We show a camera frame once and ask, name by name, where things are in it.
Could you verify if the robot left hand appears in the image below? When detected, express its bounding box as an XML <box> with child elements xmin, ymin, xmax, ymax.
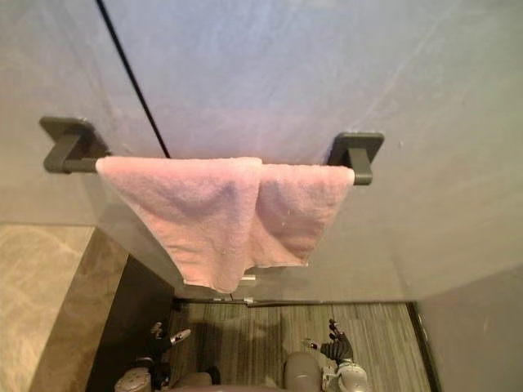
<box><xmin>148</xmin><ymin>322</ymin><xmax>192</xmax><ymax>365</ymax></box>

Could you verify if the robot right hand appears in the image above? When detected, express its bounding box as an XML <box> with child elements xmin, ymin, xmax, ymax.
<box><xmin>302</xmin><ymin>318</ymin><xmax>355</xmax><ymax>363</ymax></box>

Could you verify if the pink terry towel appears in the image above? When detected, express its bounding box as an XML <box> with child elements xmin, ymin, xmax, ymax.
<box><xmin>94</xmin><ymin>155</ymin><xmax>355</xmax><ymax>294</ymax></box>

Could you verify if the grey robot right leg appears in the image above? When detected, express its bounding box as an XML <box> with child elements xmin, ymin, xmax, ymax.
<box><xmin>284</xmin><ymin>352</ymin><xmax>324</xmax><ymax>392</ymax></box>

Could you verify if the grey robot leg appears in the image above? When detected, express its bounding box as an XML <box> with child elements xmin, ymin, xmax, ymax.
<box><xmin>284</xmin><ymin>352</ymin><xmax>324</xmax><ymax>392</ymax></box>
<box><xmin>173</xmin><ymin>366</ymin><xmax>222</xmax><ymax>392</ymax></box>

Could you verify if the grey robot left leg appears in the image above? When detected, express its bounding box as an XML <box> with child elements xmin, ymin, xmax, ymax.
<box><xmin>173</xmin><ymin>366</ymin><xmax>222</xmax><ymax>392</ymax></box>

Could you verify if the metal door floor fitting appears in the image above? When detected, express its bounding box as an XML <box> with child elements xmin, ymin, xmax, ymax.
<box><xmin>210</xmin><ymin>295</ymin><xmax>265</xmax><ymax>308</ymax></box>

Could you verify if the dark grey towel bar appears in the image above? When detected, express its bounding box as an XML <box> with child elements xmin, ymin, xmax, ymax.
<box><xmin>38</xmin><ymin>116</ymin><xmax>386</xmax><ymax>187</ymax></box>

